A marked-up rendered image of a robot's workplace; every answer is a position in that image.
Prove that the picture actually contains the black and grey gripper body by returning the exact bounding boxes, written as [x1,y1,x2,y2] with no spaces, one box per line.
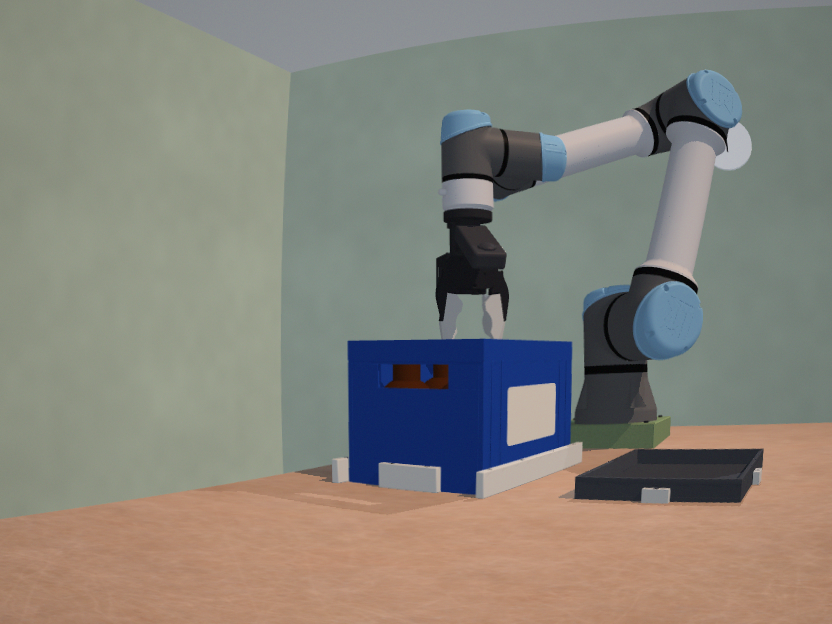
[436,208,499,295]

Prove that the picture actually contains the blue plastic crate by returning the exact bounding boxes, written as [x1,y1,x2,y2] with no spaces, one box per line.
[348,339,572,495]

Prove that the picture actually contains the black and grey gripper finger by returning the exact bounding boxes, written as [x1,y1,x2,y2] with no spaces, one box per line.
[482,271,509,339]
[436,269,463,339]

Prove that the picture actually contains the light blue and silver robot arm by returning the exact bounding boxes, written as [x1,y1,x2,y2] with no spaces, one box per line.
[438,70,742,424]

